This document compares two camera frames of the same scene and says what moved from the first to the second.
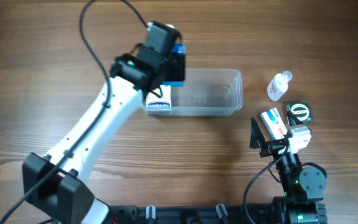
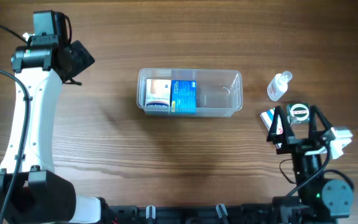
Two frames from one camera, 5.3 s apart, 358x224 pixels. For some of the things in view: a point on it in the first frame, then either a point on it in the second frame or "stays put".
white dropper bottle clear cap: [278, 86] stays put
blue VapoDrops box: [176, 48] → [184, 96]
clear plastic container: [206, 92] stays put
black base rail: [196, 214] stays put
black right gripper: [274, 147] → [301, 145]
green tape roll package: [301, 111] stays put
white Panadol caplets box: [275, 124] stays put
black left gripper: [176, 69] → [81, 58]
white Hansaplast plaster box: [153, 102] stays put
